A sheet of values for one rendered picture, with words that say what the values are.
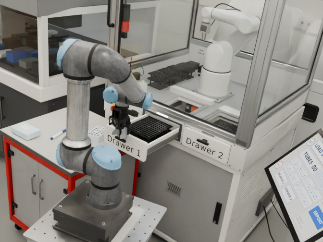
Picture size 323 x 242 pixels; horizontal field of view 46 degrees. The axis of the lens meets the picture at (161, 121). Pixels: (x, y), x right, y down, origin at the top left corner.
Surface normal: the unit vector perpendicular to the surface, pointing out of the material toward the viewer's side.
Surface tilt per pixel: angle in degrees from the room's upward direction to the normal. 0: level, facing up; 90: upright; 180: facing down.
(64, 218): 90
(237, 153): 90
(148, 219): 0
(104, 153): 8
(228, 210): 90
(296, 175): 50
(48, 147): 0
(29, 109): 90
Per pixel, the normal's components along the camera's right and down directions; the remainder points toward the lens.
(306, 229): -0.69, -0.65
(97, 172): -0.34, 0.37
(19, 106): -0.60, 0.29
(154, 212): 0.11, -0.89
